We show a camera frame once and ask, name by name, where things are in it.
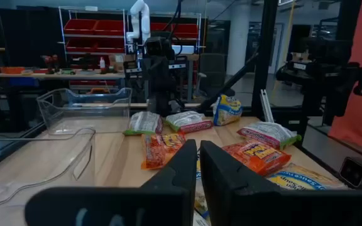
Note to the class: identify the blue box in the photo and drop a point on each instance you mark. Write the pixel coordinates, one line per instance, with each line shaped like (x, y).
(24, 82)

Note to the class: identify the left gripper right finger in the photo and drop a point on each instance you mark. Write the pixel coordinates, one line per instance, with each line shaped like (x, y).
(247, 204)

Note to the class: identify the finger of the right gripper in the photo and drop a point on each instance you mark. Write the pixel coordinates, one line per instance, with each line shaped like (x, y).
(155, 89)
(170, 89)

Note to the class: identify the orange tray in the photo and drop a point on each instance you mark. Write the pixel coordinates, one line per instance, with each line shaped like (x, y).
(11, 70)

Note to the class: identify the green pink Maruchan ramen pack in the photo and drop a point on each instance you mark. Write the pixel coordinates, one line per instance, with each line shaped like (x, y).
(188, 121)
(269, 134)
(143, 123)

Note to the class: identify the black idle robot arm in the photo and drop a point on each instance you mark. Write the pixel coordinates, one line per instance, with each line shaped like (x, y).
(325, 69)

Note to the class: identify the black exterior camera box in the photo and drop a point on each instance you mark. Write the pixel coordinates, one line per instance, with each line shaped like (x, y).
(357, 172)

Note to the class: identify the orange Maruchan ramen pack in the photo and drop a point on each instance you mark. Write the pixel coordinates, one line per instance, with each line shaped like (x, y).
(160, 150)
(256, 156)

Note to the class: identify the white bottle with red cap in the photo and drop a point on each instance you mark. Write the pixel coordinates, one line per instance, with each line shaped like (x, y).
(102, 63)

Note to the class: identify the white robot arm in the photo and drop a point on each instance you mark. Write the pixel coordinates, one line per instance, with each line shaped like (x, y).
(140, 15)

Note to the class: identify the grey office chair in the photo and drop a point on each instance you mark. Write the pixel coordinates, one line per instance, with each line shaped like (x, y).
(212, 72)

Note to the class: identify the cardboard box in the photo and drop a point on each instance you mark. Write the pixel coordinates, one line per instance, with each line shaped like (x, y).
(117, 62)

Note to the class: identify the blue yellow Maruchan ramen pack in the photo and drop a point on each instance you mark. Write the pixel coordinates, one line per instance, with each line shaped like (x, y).
(303, 181)
(227, 110)
(200, 201)

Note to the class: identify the silver aluminium bracket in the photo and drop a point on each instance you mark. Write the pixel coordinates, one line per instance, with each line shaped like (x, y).
(266, 105)

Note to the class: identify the red power drill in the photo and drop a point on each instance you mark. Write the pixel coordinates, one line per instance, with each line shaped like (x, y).
(50, 62)

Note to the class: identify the red plastic storage bin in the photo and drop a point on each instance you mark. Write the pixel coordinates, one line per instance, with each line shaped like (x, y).
(110, 45)
(80, 26)
(159, 26)
(109, 27)
(80, 44)
(185, 30)

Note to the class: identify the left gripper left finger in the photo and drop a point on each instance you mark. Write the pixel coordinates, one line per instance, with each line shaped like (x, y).
(156, 204)

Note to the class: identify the clear plastic bin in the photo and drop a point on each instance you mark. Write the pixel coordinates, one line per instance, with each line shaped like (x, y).
(52, 110)
(42, 163)

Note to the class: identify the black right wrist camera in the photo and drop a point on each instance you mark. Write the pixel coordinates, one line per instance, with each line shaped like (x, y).
(156, 47)

